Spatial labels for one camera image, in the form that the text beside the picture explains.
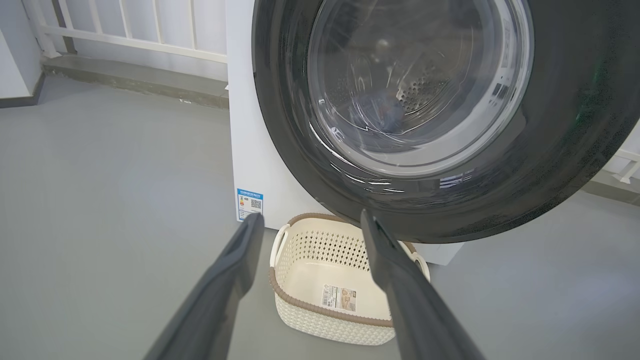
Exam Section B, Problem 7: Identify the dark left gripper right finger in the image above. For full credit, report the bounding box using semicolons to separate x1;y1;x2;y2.
359;208;489;360

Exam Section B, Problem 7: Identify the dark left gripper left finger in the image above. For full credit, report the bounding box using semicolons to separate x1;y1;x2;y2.
142;212;266;360

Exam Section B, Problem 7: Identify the black round washer door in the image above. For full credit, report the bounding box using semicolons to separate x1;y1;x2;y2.
251;0;640;245

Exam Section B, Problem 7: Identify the basket product label sticker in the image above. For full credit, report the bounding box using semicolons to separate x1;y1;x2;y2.
320;284;358;313

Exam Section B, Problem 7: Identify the cream perforated laundry basket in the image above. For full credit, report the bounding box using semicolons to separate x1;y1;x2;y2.
268;212;432;347

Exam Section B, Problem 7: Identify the white front-load washing machine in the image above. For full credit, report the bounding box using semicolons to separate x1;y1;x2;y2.
224;0;467;267

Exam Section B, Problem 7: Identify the blue energy label sticker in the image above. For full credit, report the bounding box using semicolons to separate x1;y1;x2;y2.
235;188;265;223

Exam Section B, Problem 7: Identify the shiny steel washer drum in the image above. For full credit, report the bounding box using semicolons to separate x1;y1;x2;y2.
312;0;527;167

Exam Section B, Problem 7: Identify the white metal railing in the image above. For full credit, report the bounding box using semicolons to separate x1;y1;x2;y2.
601;117;640;185
22;0;229;65

